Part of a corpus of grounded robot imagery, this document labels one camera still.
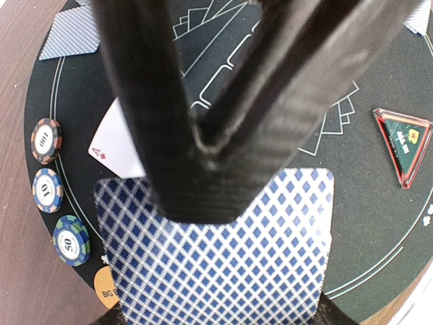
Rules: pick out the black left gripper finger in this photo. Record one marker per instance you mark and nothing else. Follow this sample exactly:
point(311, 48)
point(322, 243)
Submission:
point(207, 169)

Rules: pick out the ace of diamonds card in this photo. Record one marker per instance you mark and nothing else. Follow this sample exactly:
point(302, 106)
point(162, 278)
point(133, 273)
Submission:
point(113, 147)

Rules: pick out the blue card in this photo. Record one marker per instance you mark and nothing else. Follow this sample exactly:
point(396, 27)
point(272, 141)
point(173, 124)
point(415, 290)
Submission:
point(73, 32)
point(418, 21)

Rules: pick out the blue playing card deck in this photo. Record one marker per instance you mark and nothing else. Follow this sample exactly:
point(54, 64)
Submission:
point(266, 267)

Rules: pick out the red chip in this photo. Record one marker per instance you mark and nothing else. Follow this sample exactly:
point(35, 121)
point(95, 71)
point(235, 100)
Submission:
point(46, 140)

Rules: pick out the red black triangle marker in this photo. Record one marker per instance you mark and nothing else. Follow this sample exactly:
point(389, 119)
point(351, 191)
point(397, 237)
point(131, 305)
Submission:
point(407, 138)

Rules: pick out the blue white chip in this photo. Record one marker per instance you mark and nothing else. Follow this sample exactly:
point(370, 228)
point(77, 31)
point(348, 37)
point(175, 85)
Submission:
point(47, 190)

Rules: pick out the green poker chip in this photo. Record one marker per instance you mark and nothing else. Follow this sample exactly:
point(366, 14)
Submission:
point(71, 241)

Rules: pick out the orange round blind button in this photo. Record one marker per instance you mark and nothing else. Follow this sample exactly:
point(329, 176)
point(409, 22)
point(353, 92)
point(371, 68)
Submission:
point(105, 288)

